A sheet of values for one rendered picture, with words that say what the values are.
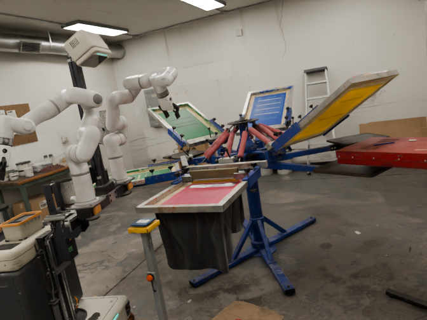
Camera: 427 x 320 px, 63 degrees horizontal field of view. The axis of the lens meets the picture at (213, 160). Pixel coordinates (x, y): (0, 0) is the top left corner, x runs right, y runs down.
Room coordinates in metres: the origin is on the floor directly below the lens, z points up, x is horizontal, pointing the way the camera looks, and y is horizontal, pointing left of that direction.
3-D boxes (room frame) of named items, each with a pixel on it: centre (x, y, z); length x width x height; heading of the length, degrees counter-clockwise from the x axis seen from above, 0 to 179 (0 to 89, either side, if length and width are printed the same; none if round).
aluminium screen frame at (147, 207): (2.32, 0.10, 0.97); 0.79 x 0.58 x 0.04; 156
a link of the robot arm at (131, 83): (2.21, 0.43, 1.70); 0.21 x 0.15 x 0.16; 68
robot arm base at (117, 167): (2.26, 0.64, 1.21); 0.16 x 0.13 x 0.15; 80
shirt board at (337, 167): (2.74, -0.72, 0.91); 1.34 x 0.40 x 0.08; 36
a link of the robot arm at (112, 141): (2.26, 0.62, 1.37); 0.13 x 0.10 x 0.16; 158
